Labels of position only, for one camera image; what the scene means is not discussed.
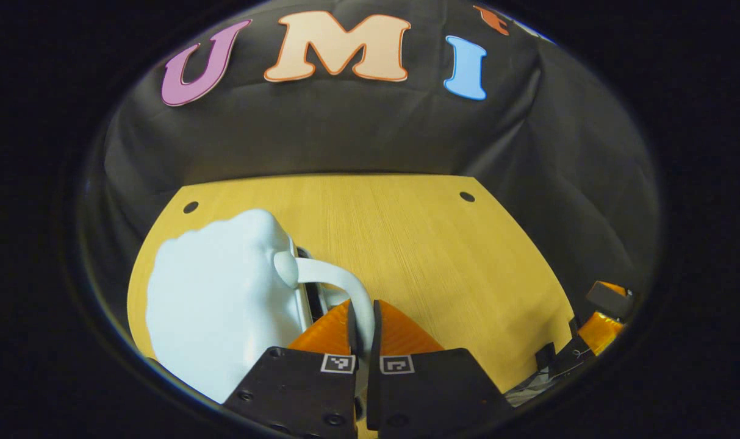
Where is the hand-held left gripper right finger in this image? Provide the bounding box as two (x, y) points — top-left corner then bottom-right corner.
(367, 299), (517, 435)

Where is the small pale blue suitcase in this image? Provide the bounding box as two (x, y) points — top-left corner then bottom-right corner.
(145, 209), (376, 404)

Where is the black backdrop cloth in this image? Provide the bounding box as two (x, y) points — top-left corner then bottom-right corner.
(80, 0), (660, 342)

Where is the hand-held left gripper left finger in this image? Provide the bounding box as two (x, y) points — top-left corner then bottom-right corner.
(223, 300), (359, 439)

